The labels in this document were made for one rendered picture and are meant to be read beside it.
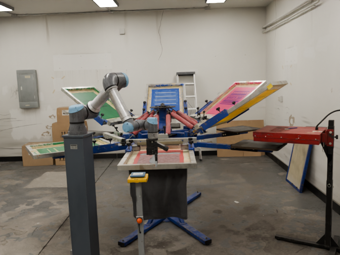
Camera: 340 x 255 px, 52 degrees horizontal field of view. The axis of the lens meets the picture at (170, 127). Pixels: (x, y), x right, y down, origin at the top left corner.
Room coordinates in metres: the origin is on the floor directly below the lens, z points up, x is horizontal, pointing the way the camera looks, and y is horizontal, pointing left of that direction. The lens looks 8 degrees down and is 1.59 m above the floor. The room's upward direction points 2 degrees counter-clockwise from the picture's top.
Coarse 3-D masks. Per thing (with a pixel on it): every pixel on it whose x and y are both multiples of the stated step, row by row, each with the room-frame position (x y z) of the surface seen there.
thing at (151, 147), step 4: (148, 140) 2.49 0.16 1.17; (152, 140) 2.47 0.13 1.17; (156, 140) 2.48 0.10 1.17; (148, 144) 2.49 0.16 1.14; (152, 144) 2.49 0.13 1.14; (148, 148) 2.47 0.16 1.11; (152, 148) 2.47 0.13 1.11; (156, 148) 2.47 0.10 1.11; (148, 152) 2.48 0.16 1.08; (152, 152) 2.48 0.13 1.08
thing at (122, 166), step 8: (128, 152) 2.96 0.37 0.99; (192, 152) 2.87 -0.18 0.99; (120, 160) 2.66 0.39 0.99; (192, 160) 2.57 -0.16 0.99; (120, 168) 2.49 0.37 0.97; (128, 168) 2.49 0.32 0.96; (136, 168) 2.49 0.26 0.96; (144, 168) 2.49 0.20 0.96; (152, 168) 2.49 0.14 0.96; (160, 168) 2.49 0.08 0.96; (168, 168) 2.49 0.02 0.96; (176, 168) 2.48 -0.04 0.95
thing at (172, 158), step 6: (162, 150) 3.17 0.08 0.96; (168, 150) 3.16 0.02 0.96; (174, 150) 3.15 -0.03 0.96; (180, 150) 3.14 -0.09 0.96; (162, 156) 2.91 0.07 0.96; (168, 156) 2.90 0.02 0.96; (174, 156) 2.89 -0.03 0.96; (180, 156) 2.88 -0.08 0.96; (162, 162) 2.68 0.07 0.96; (168, 162) 2.68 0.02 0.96; (174, 162) 2.67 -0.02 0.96
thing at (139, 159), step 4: (140, 152) 3.11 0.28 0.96; (144, 152) 3.10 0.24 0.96; (136, 156) 2.94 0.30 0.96; (140, 156) 2.94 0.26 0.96; (144, 156) 2.93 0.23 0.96; (148, 156) 2.93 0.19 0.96; (136, 160) 2.79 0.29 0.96; (140, 160) 2.78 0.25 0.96; (144, 160) 2.78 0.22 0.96; (148, 160) 2.77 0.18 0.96
